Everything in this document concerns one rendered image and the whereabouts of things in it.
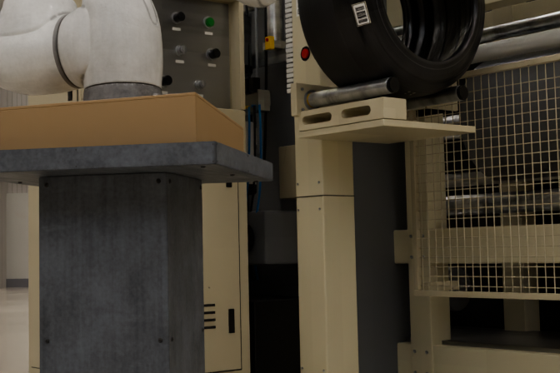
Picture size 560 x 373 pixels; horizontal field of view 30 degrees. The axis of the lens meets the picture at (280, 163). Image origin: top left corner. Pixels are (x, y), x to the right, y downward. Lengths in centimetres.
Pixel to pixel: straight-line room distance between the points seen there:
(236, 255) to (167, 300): 132
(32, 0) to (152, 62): 29
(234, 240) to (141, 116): 139
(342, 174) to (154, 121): 140
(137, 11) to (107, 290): 54
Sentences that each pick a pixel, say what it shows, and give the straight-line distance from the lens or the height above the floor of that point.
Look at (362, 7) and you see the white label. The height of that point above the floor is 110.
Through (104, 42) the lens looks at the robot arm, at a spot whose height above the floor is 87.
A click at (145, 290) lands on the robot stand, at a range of 193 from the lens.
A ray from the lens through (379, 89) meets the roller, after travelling 286.
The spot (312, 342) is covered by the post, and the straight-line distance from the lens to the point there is 319.
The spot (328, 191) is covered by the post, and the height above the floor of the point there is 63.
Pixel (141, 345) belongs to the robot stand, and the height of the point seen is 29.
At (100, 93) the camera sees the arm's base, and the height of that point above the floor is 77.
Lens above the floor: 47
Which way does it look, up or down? 5 degrees up
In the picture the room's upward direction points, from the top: 1 degrees counter-clockwise
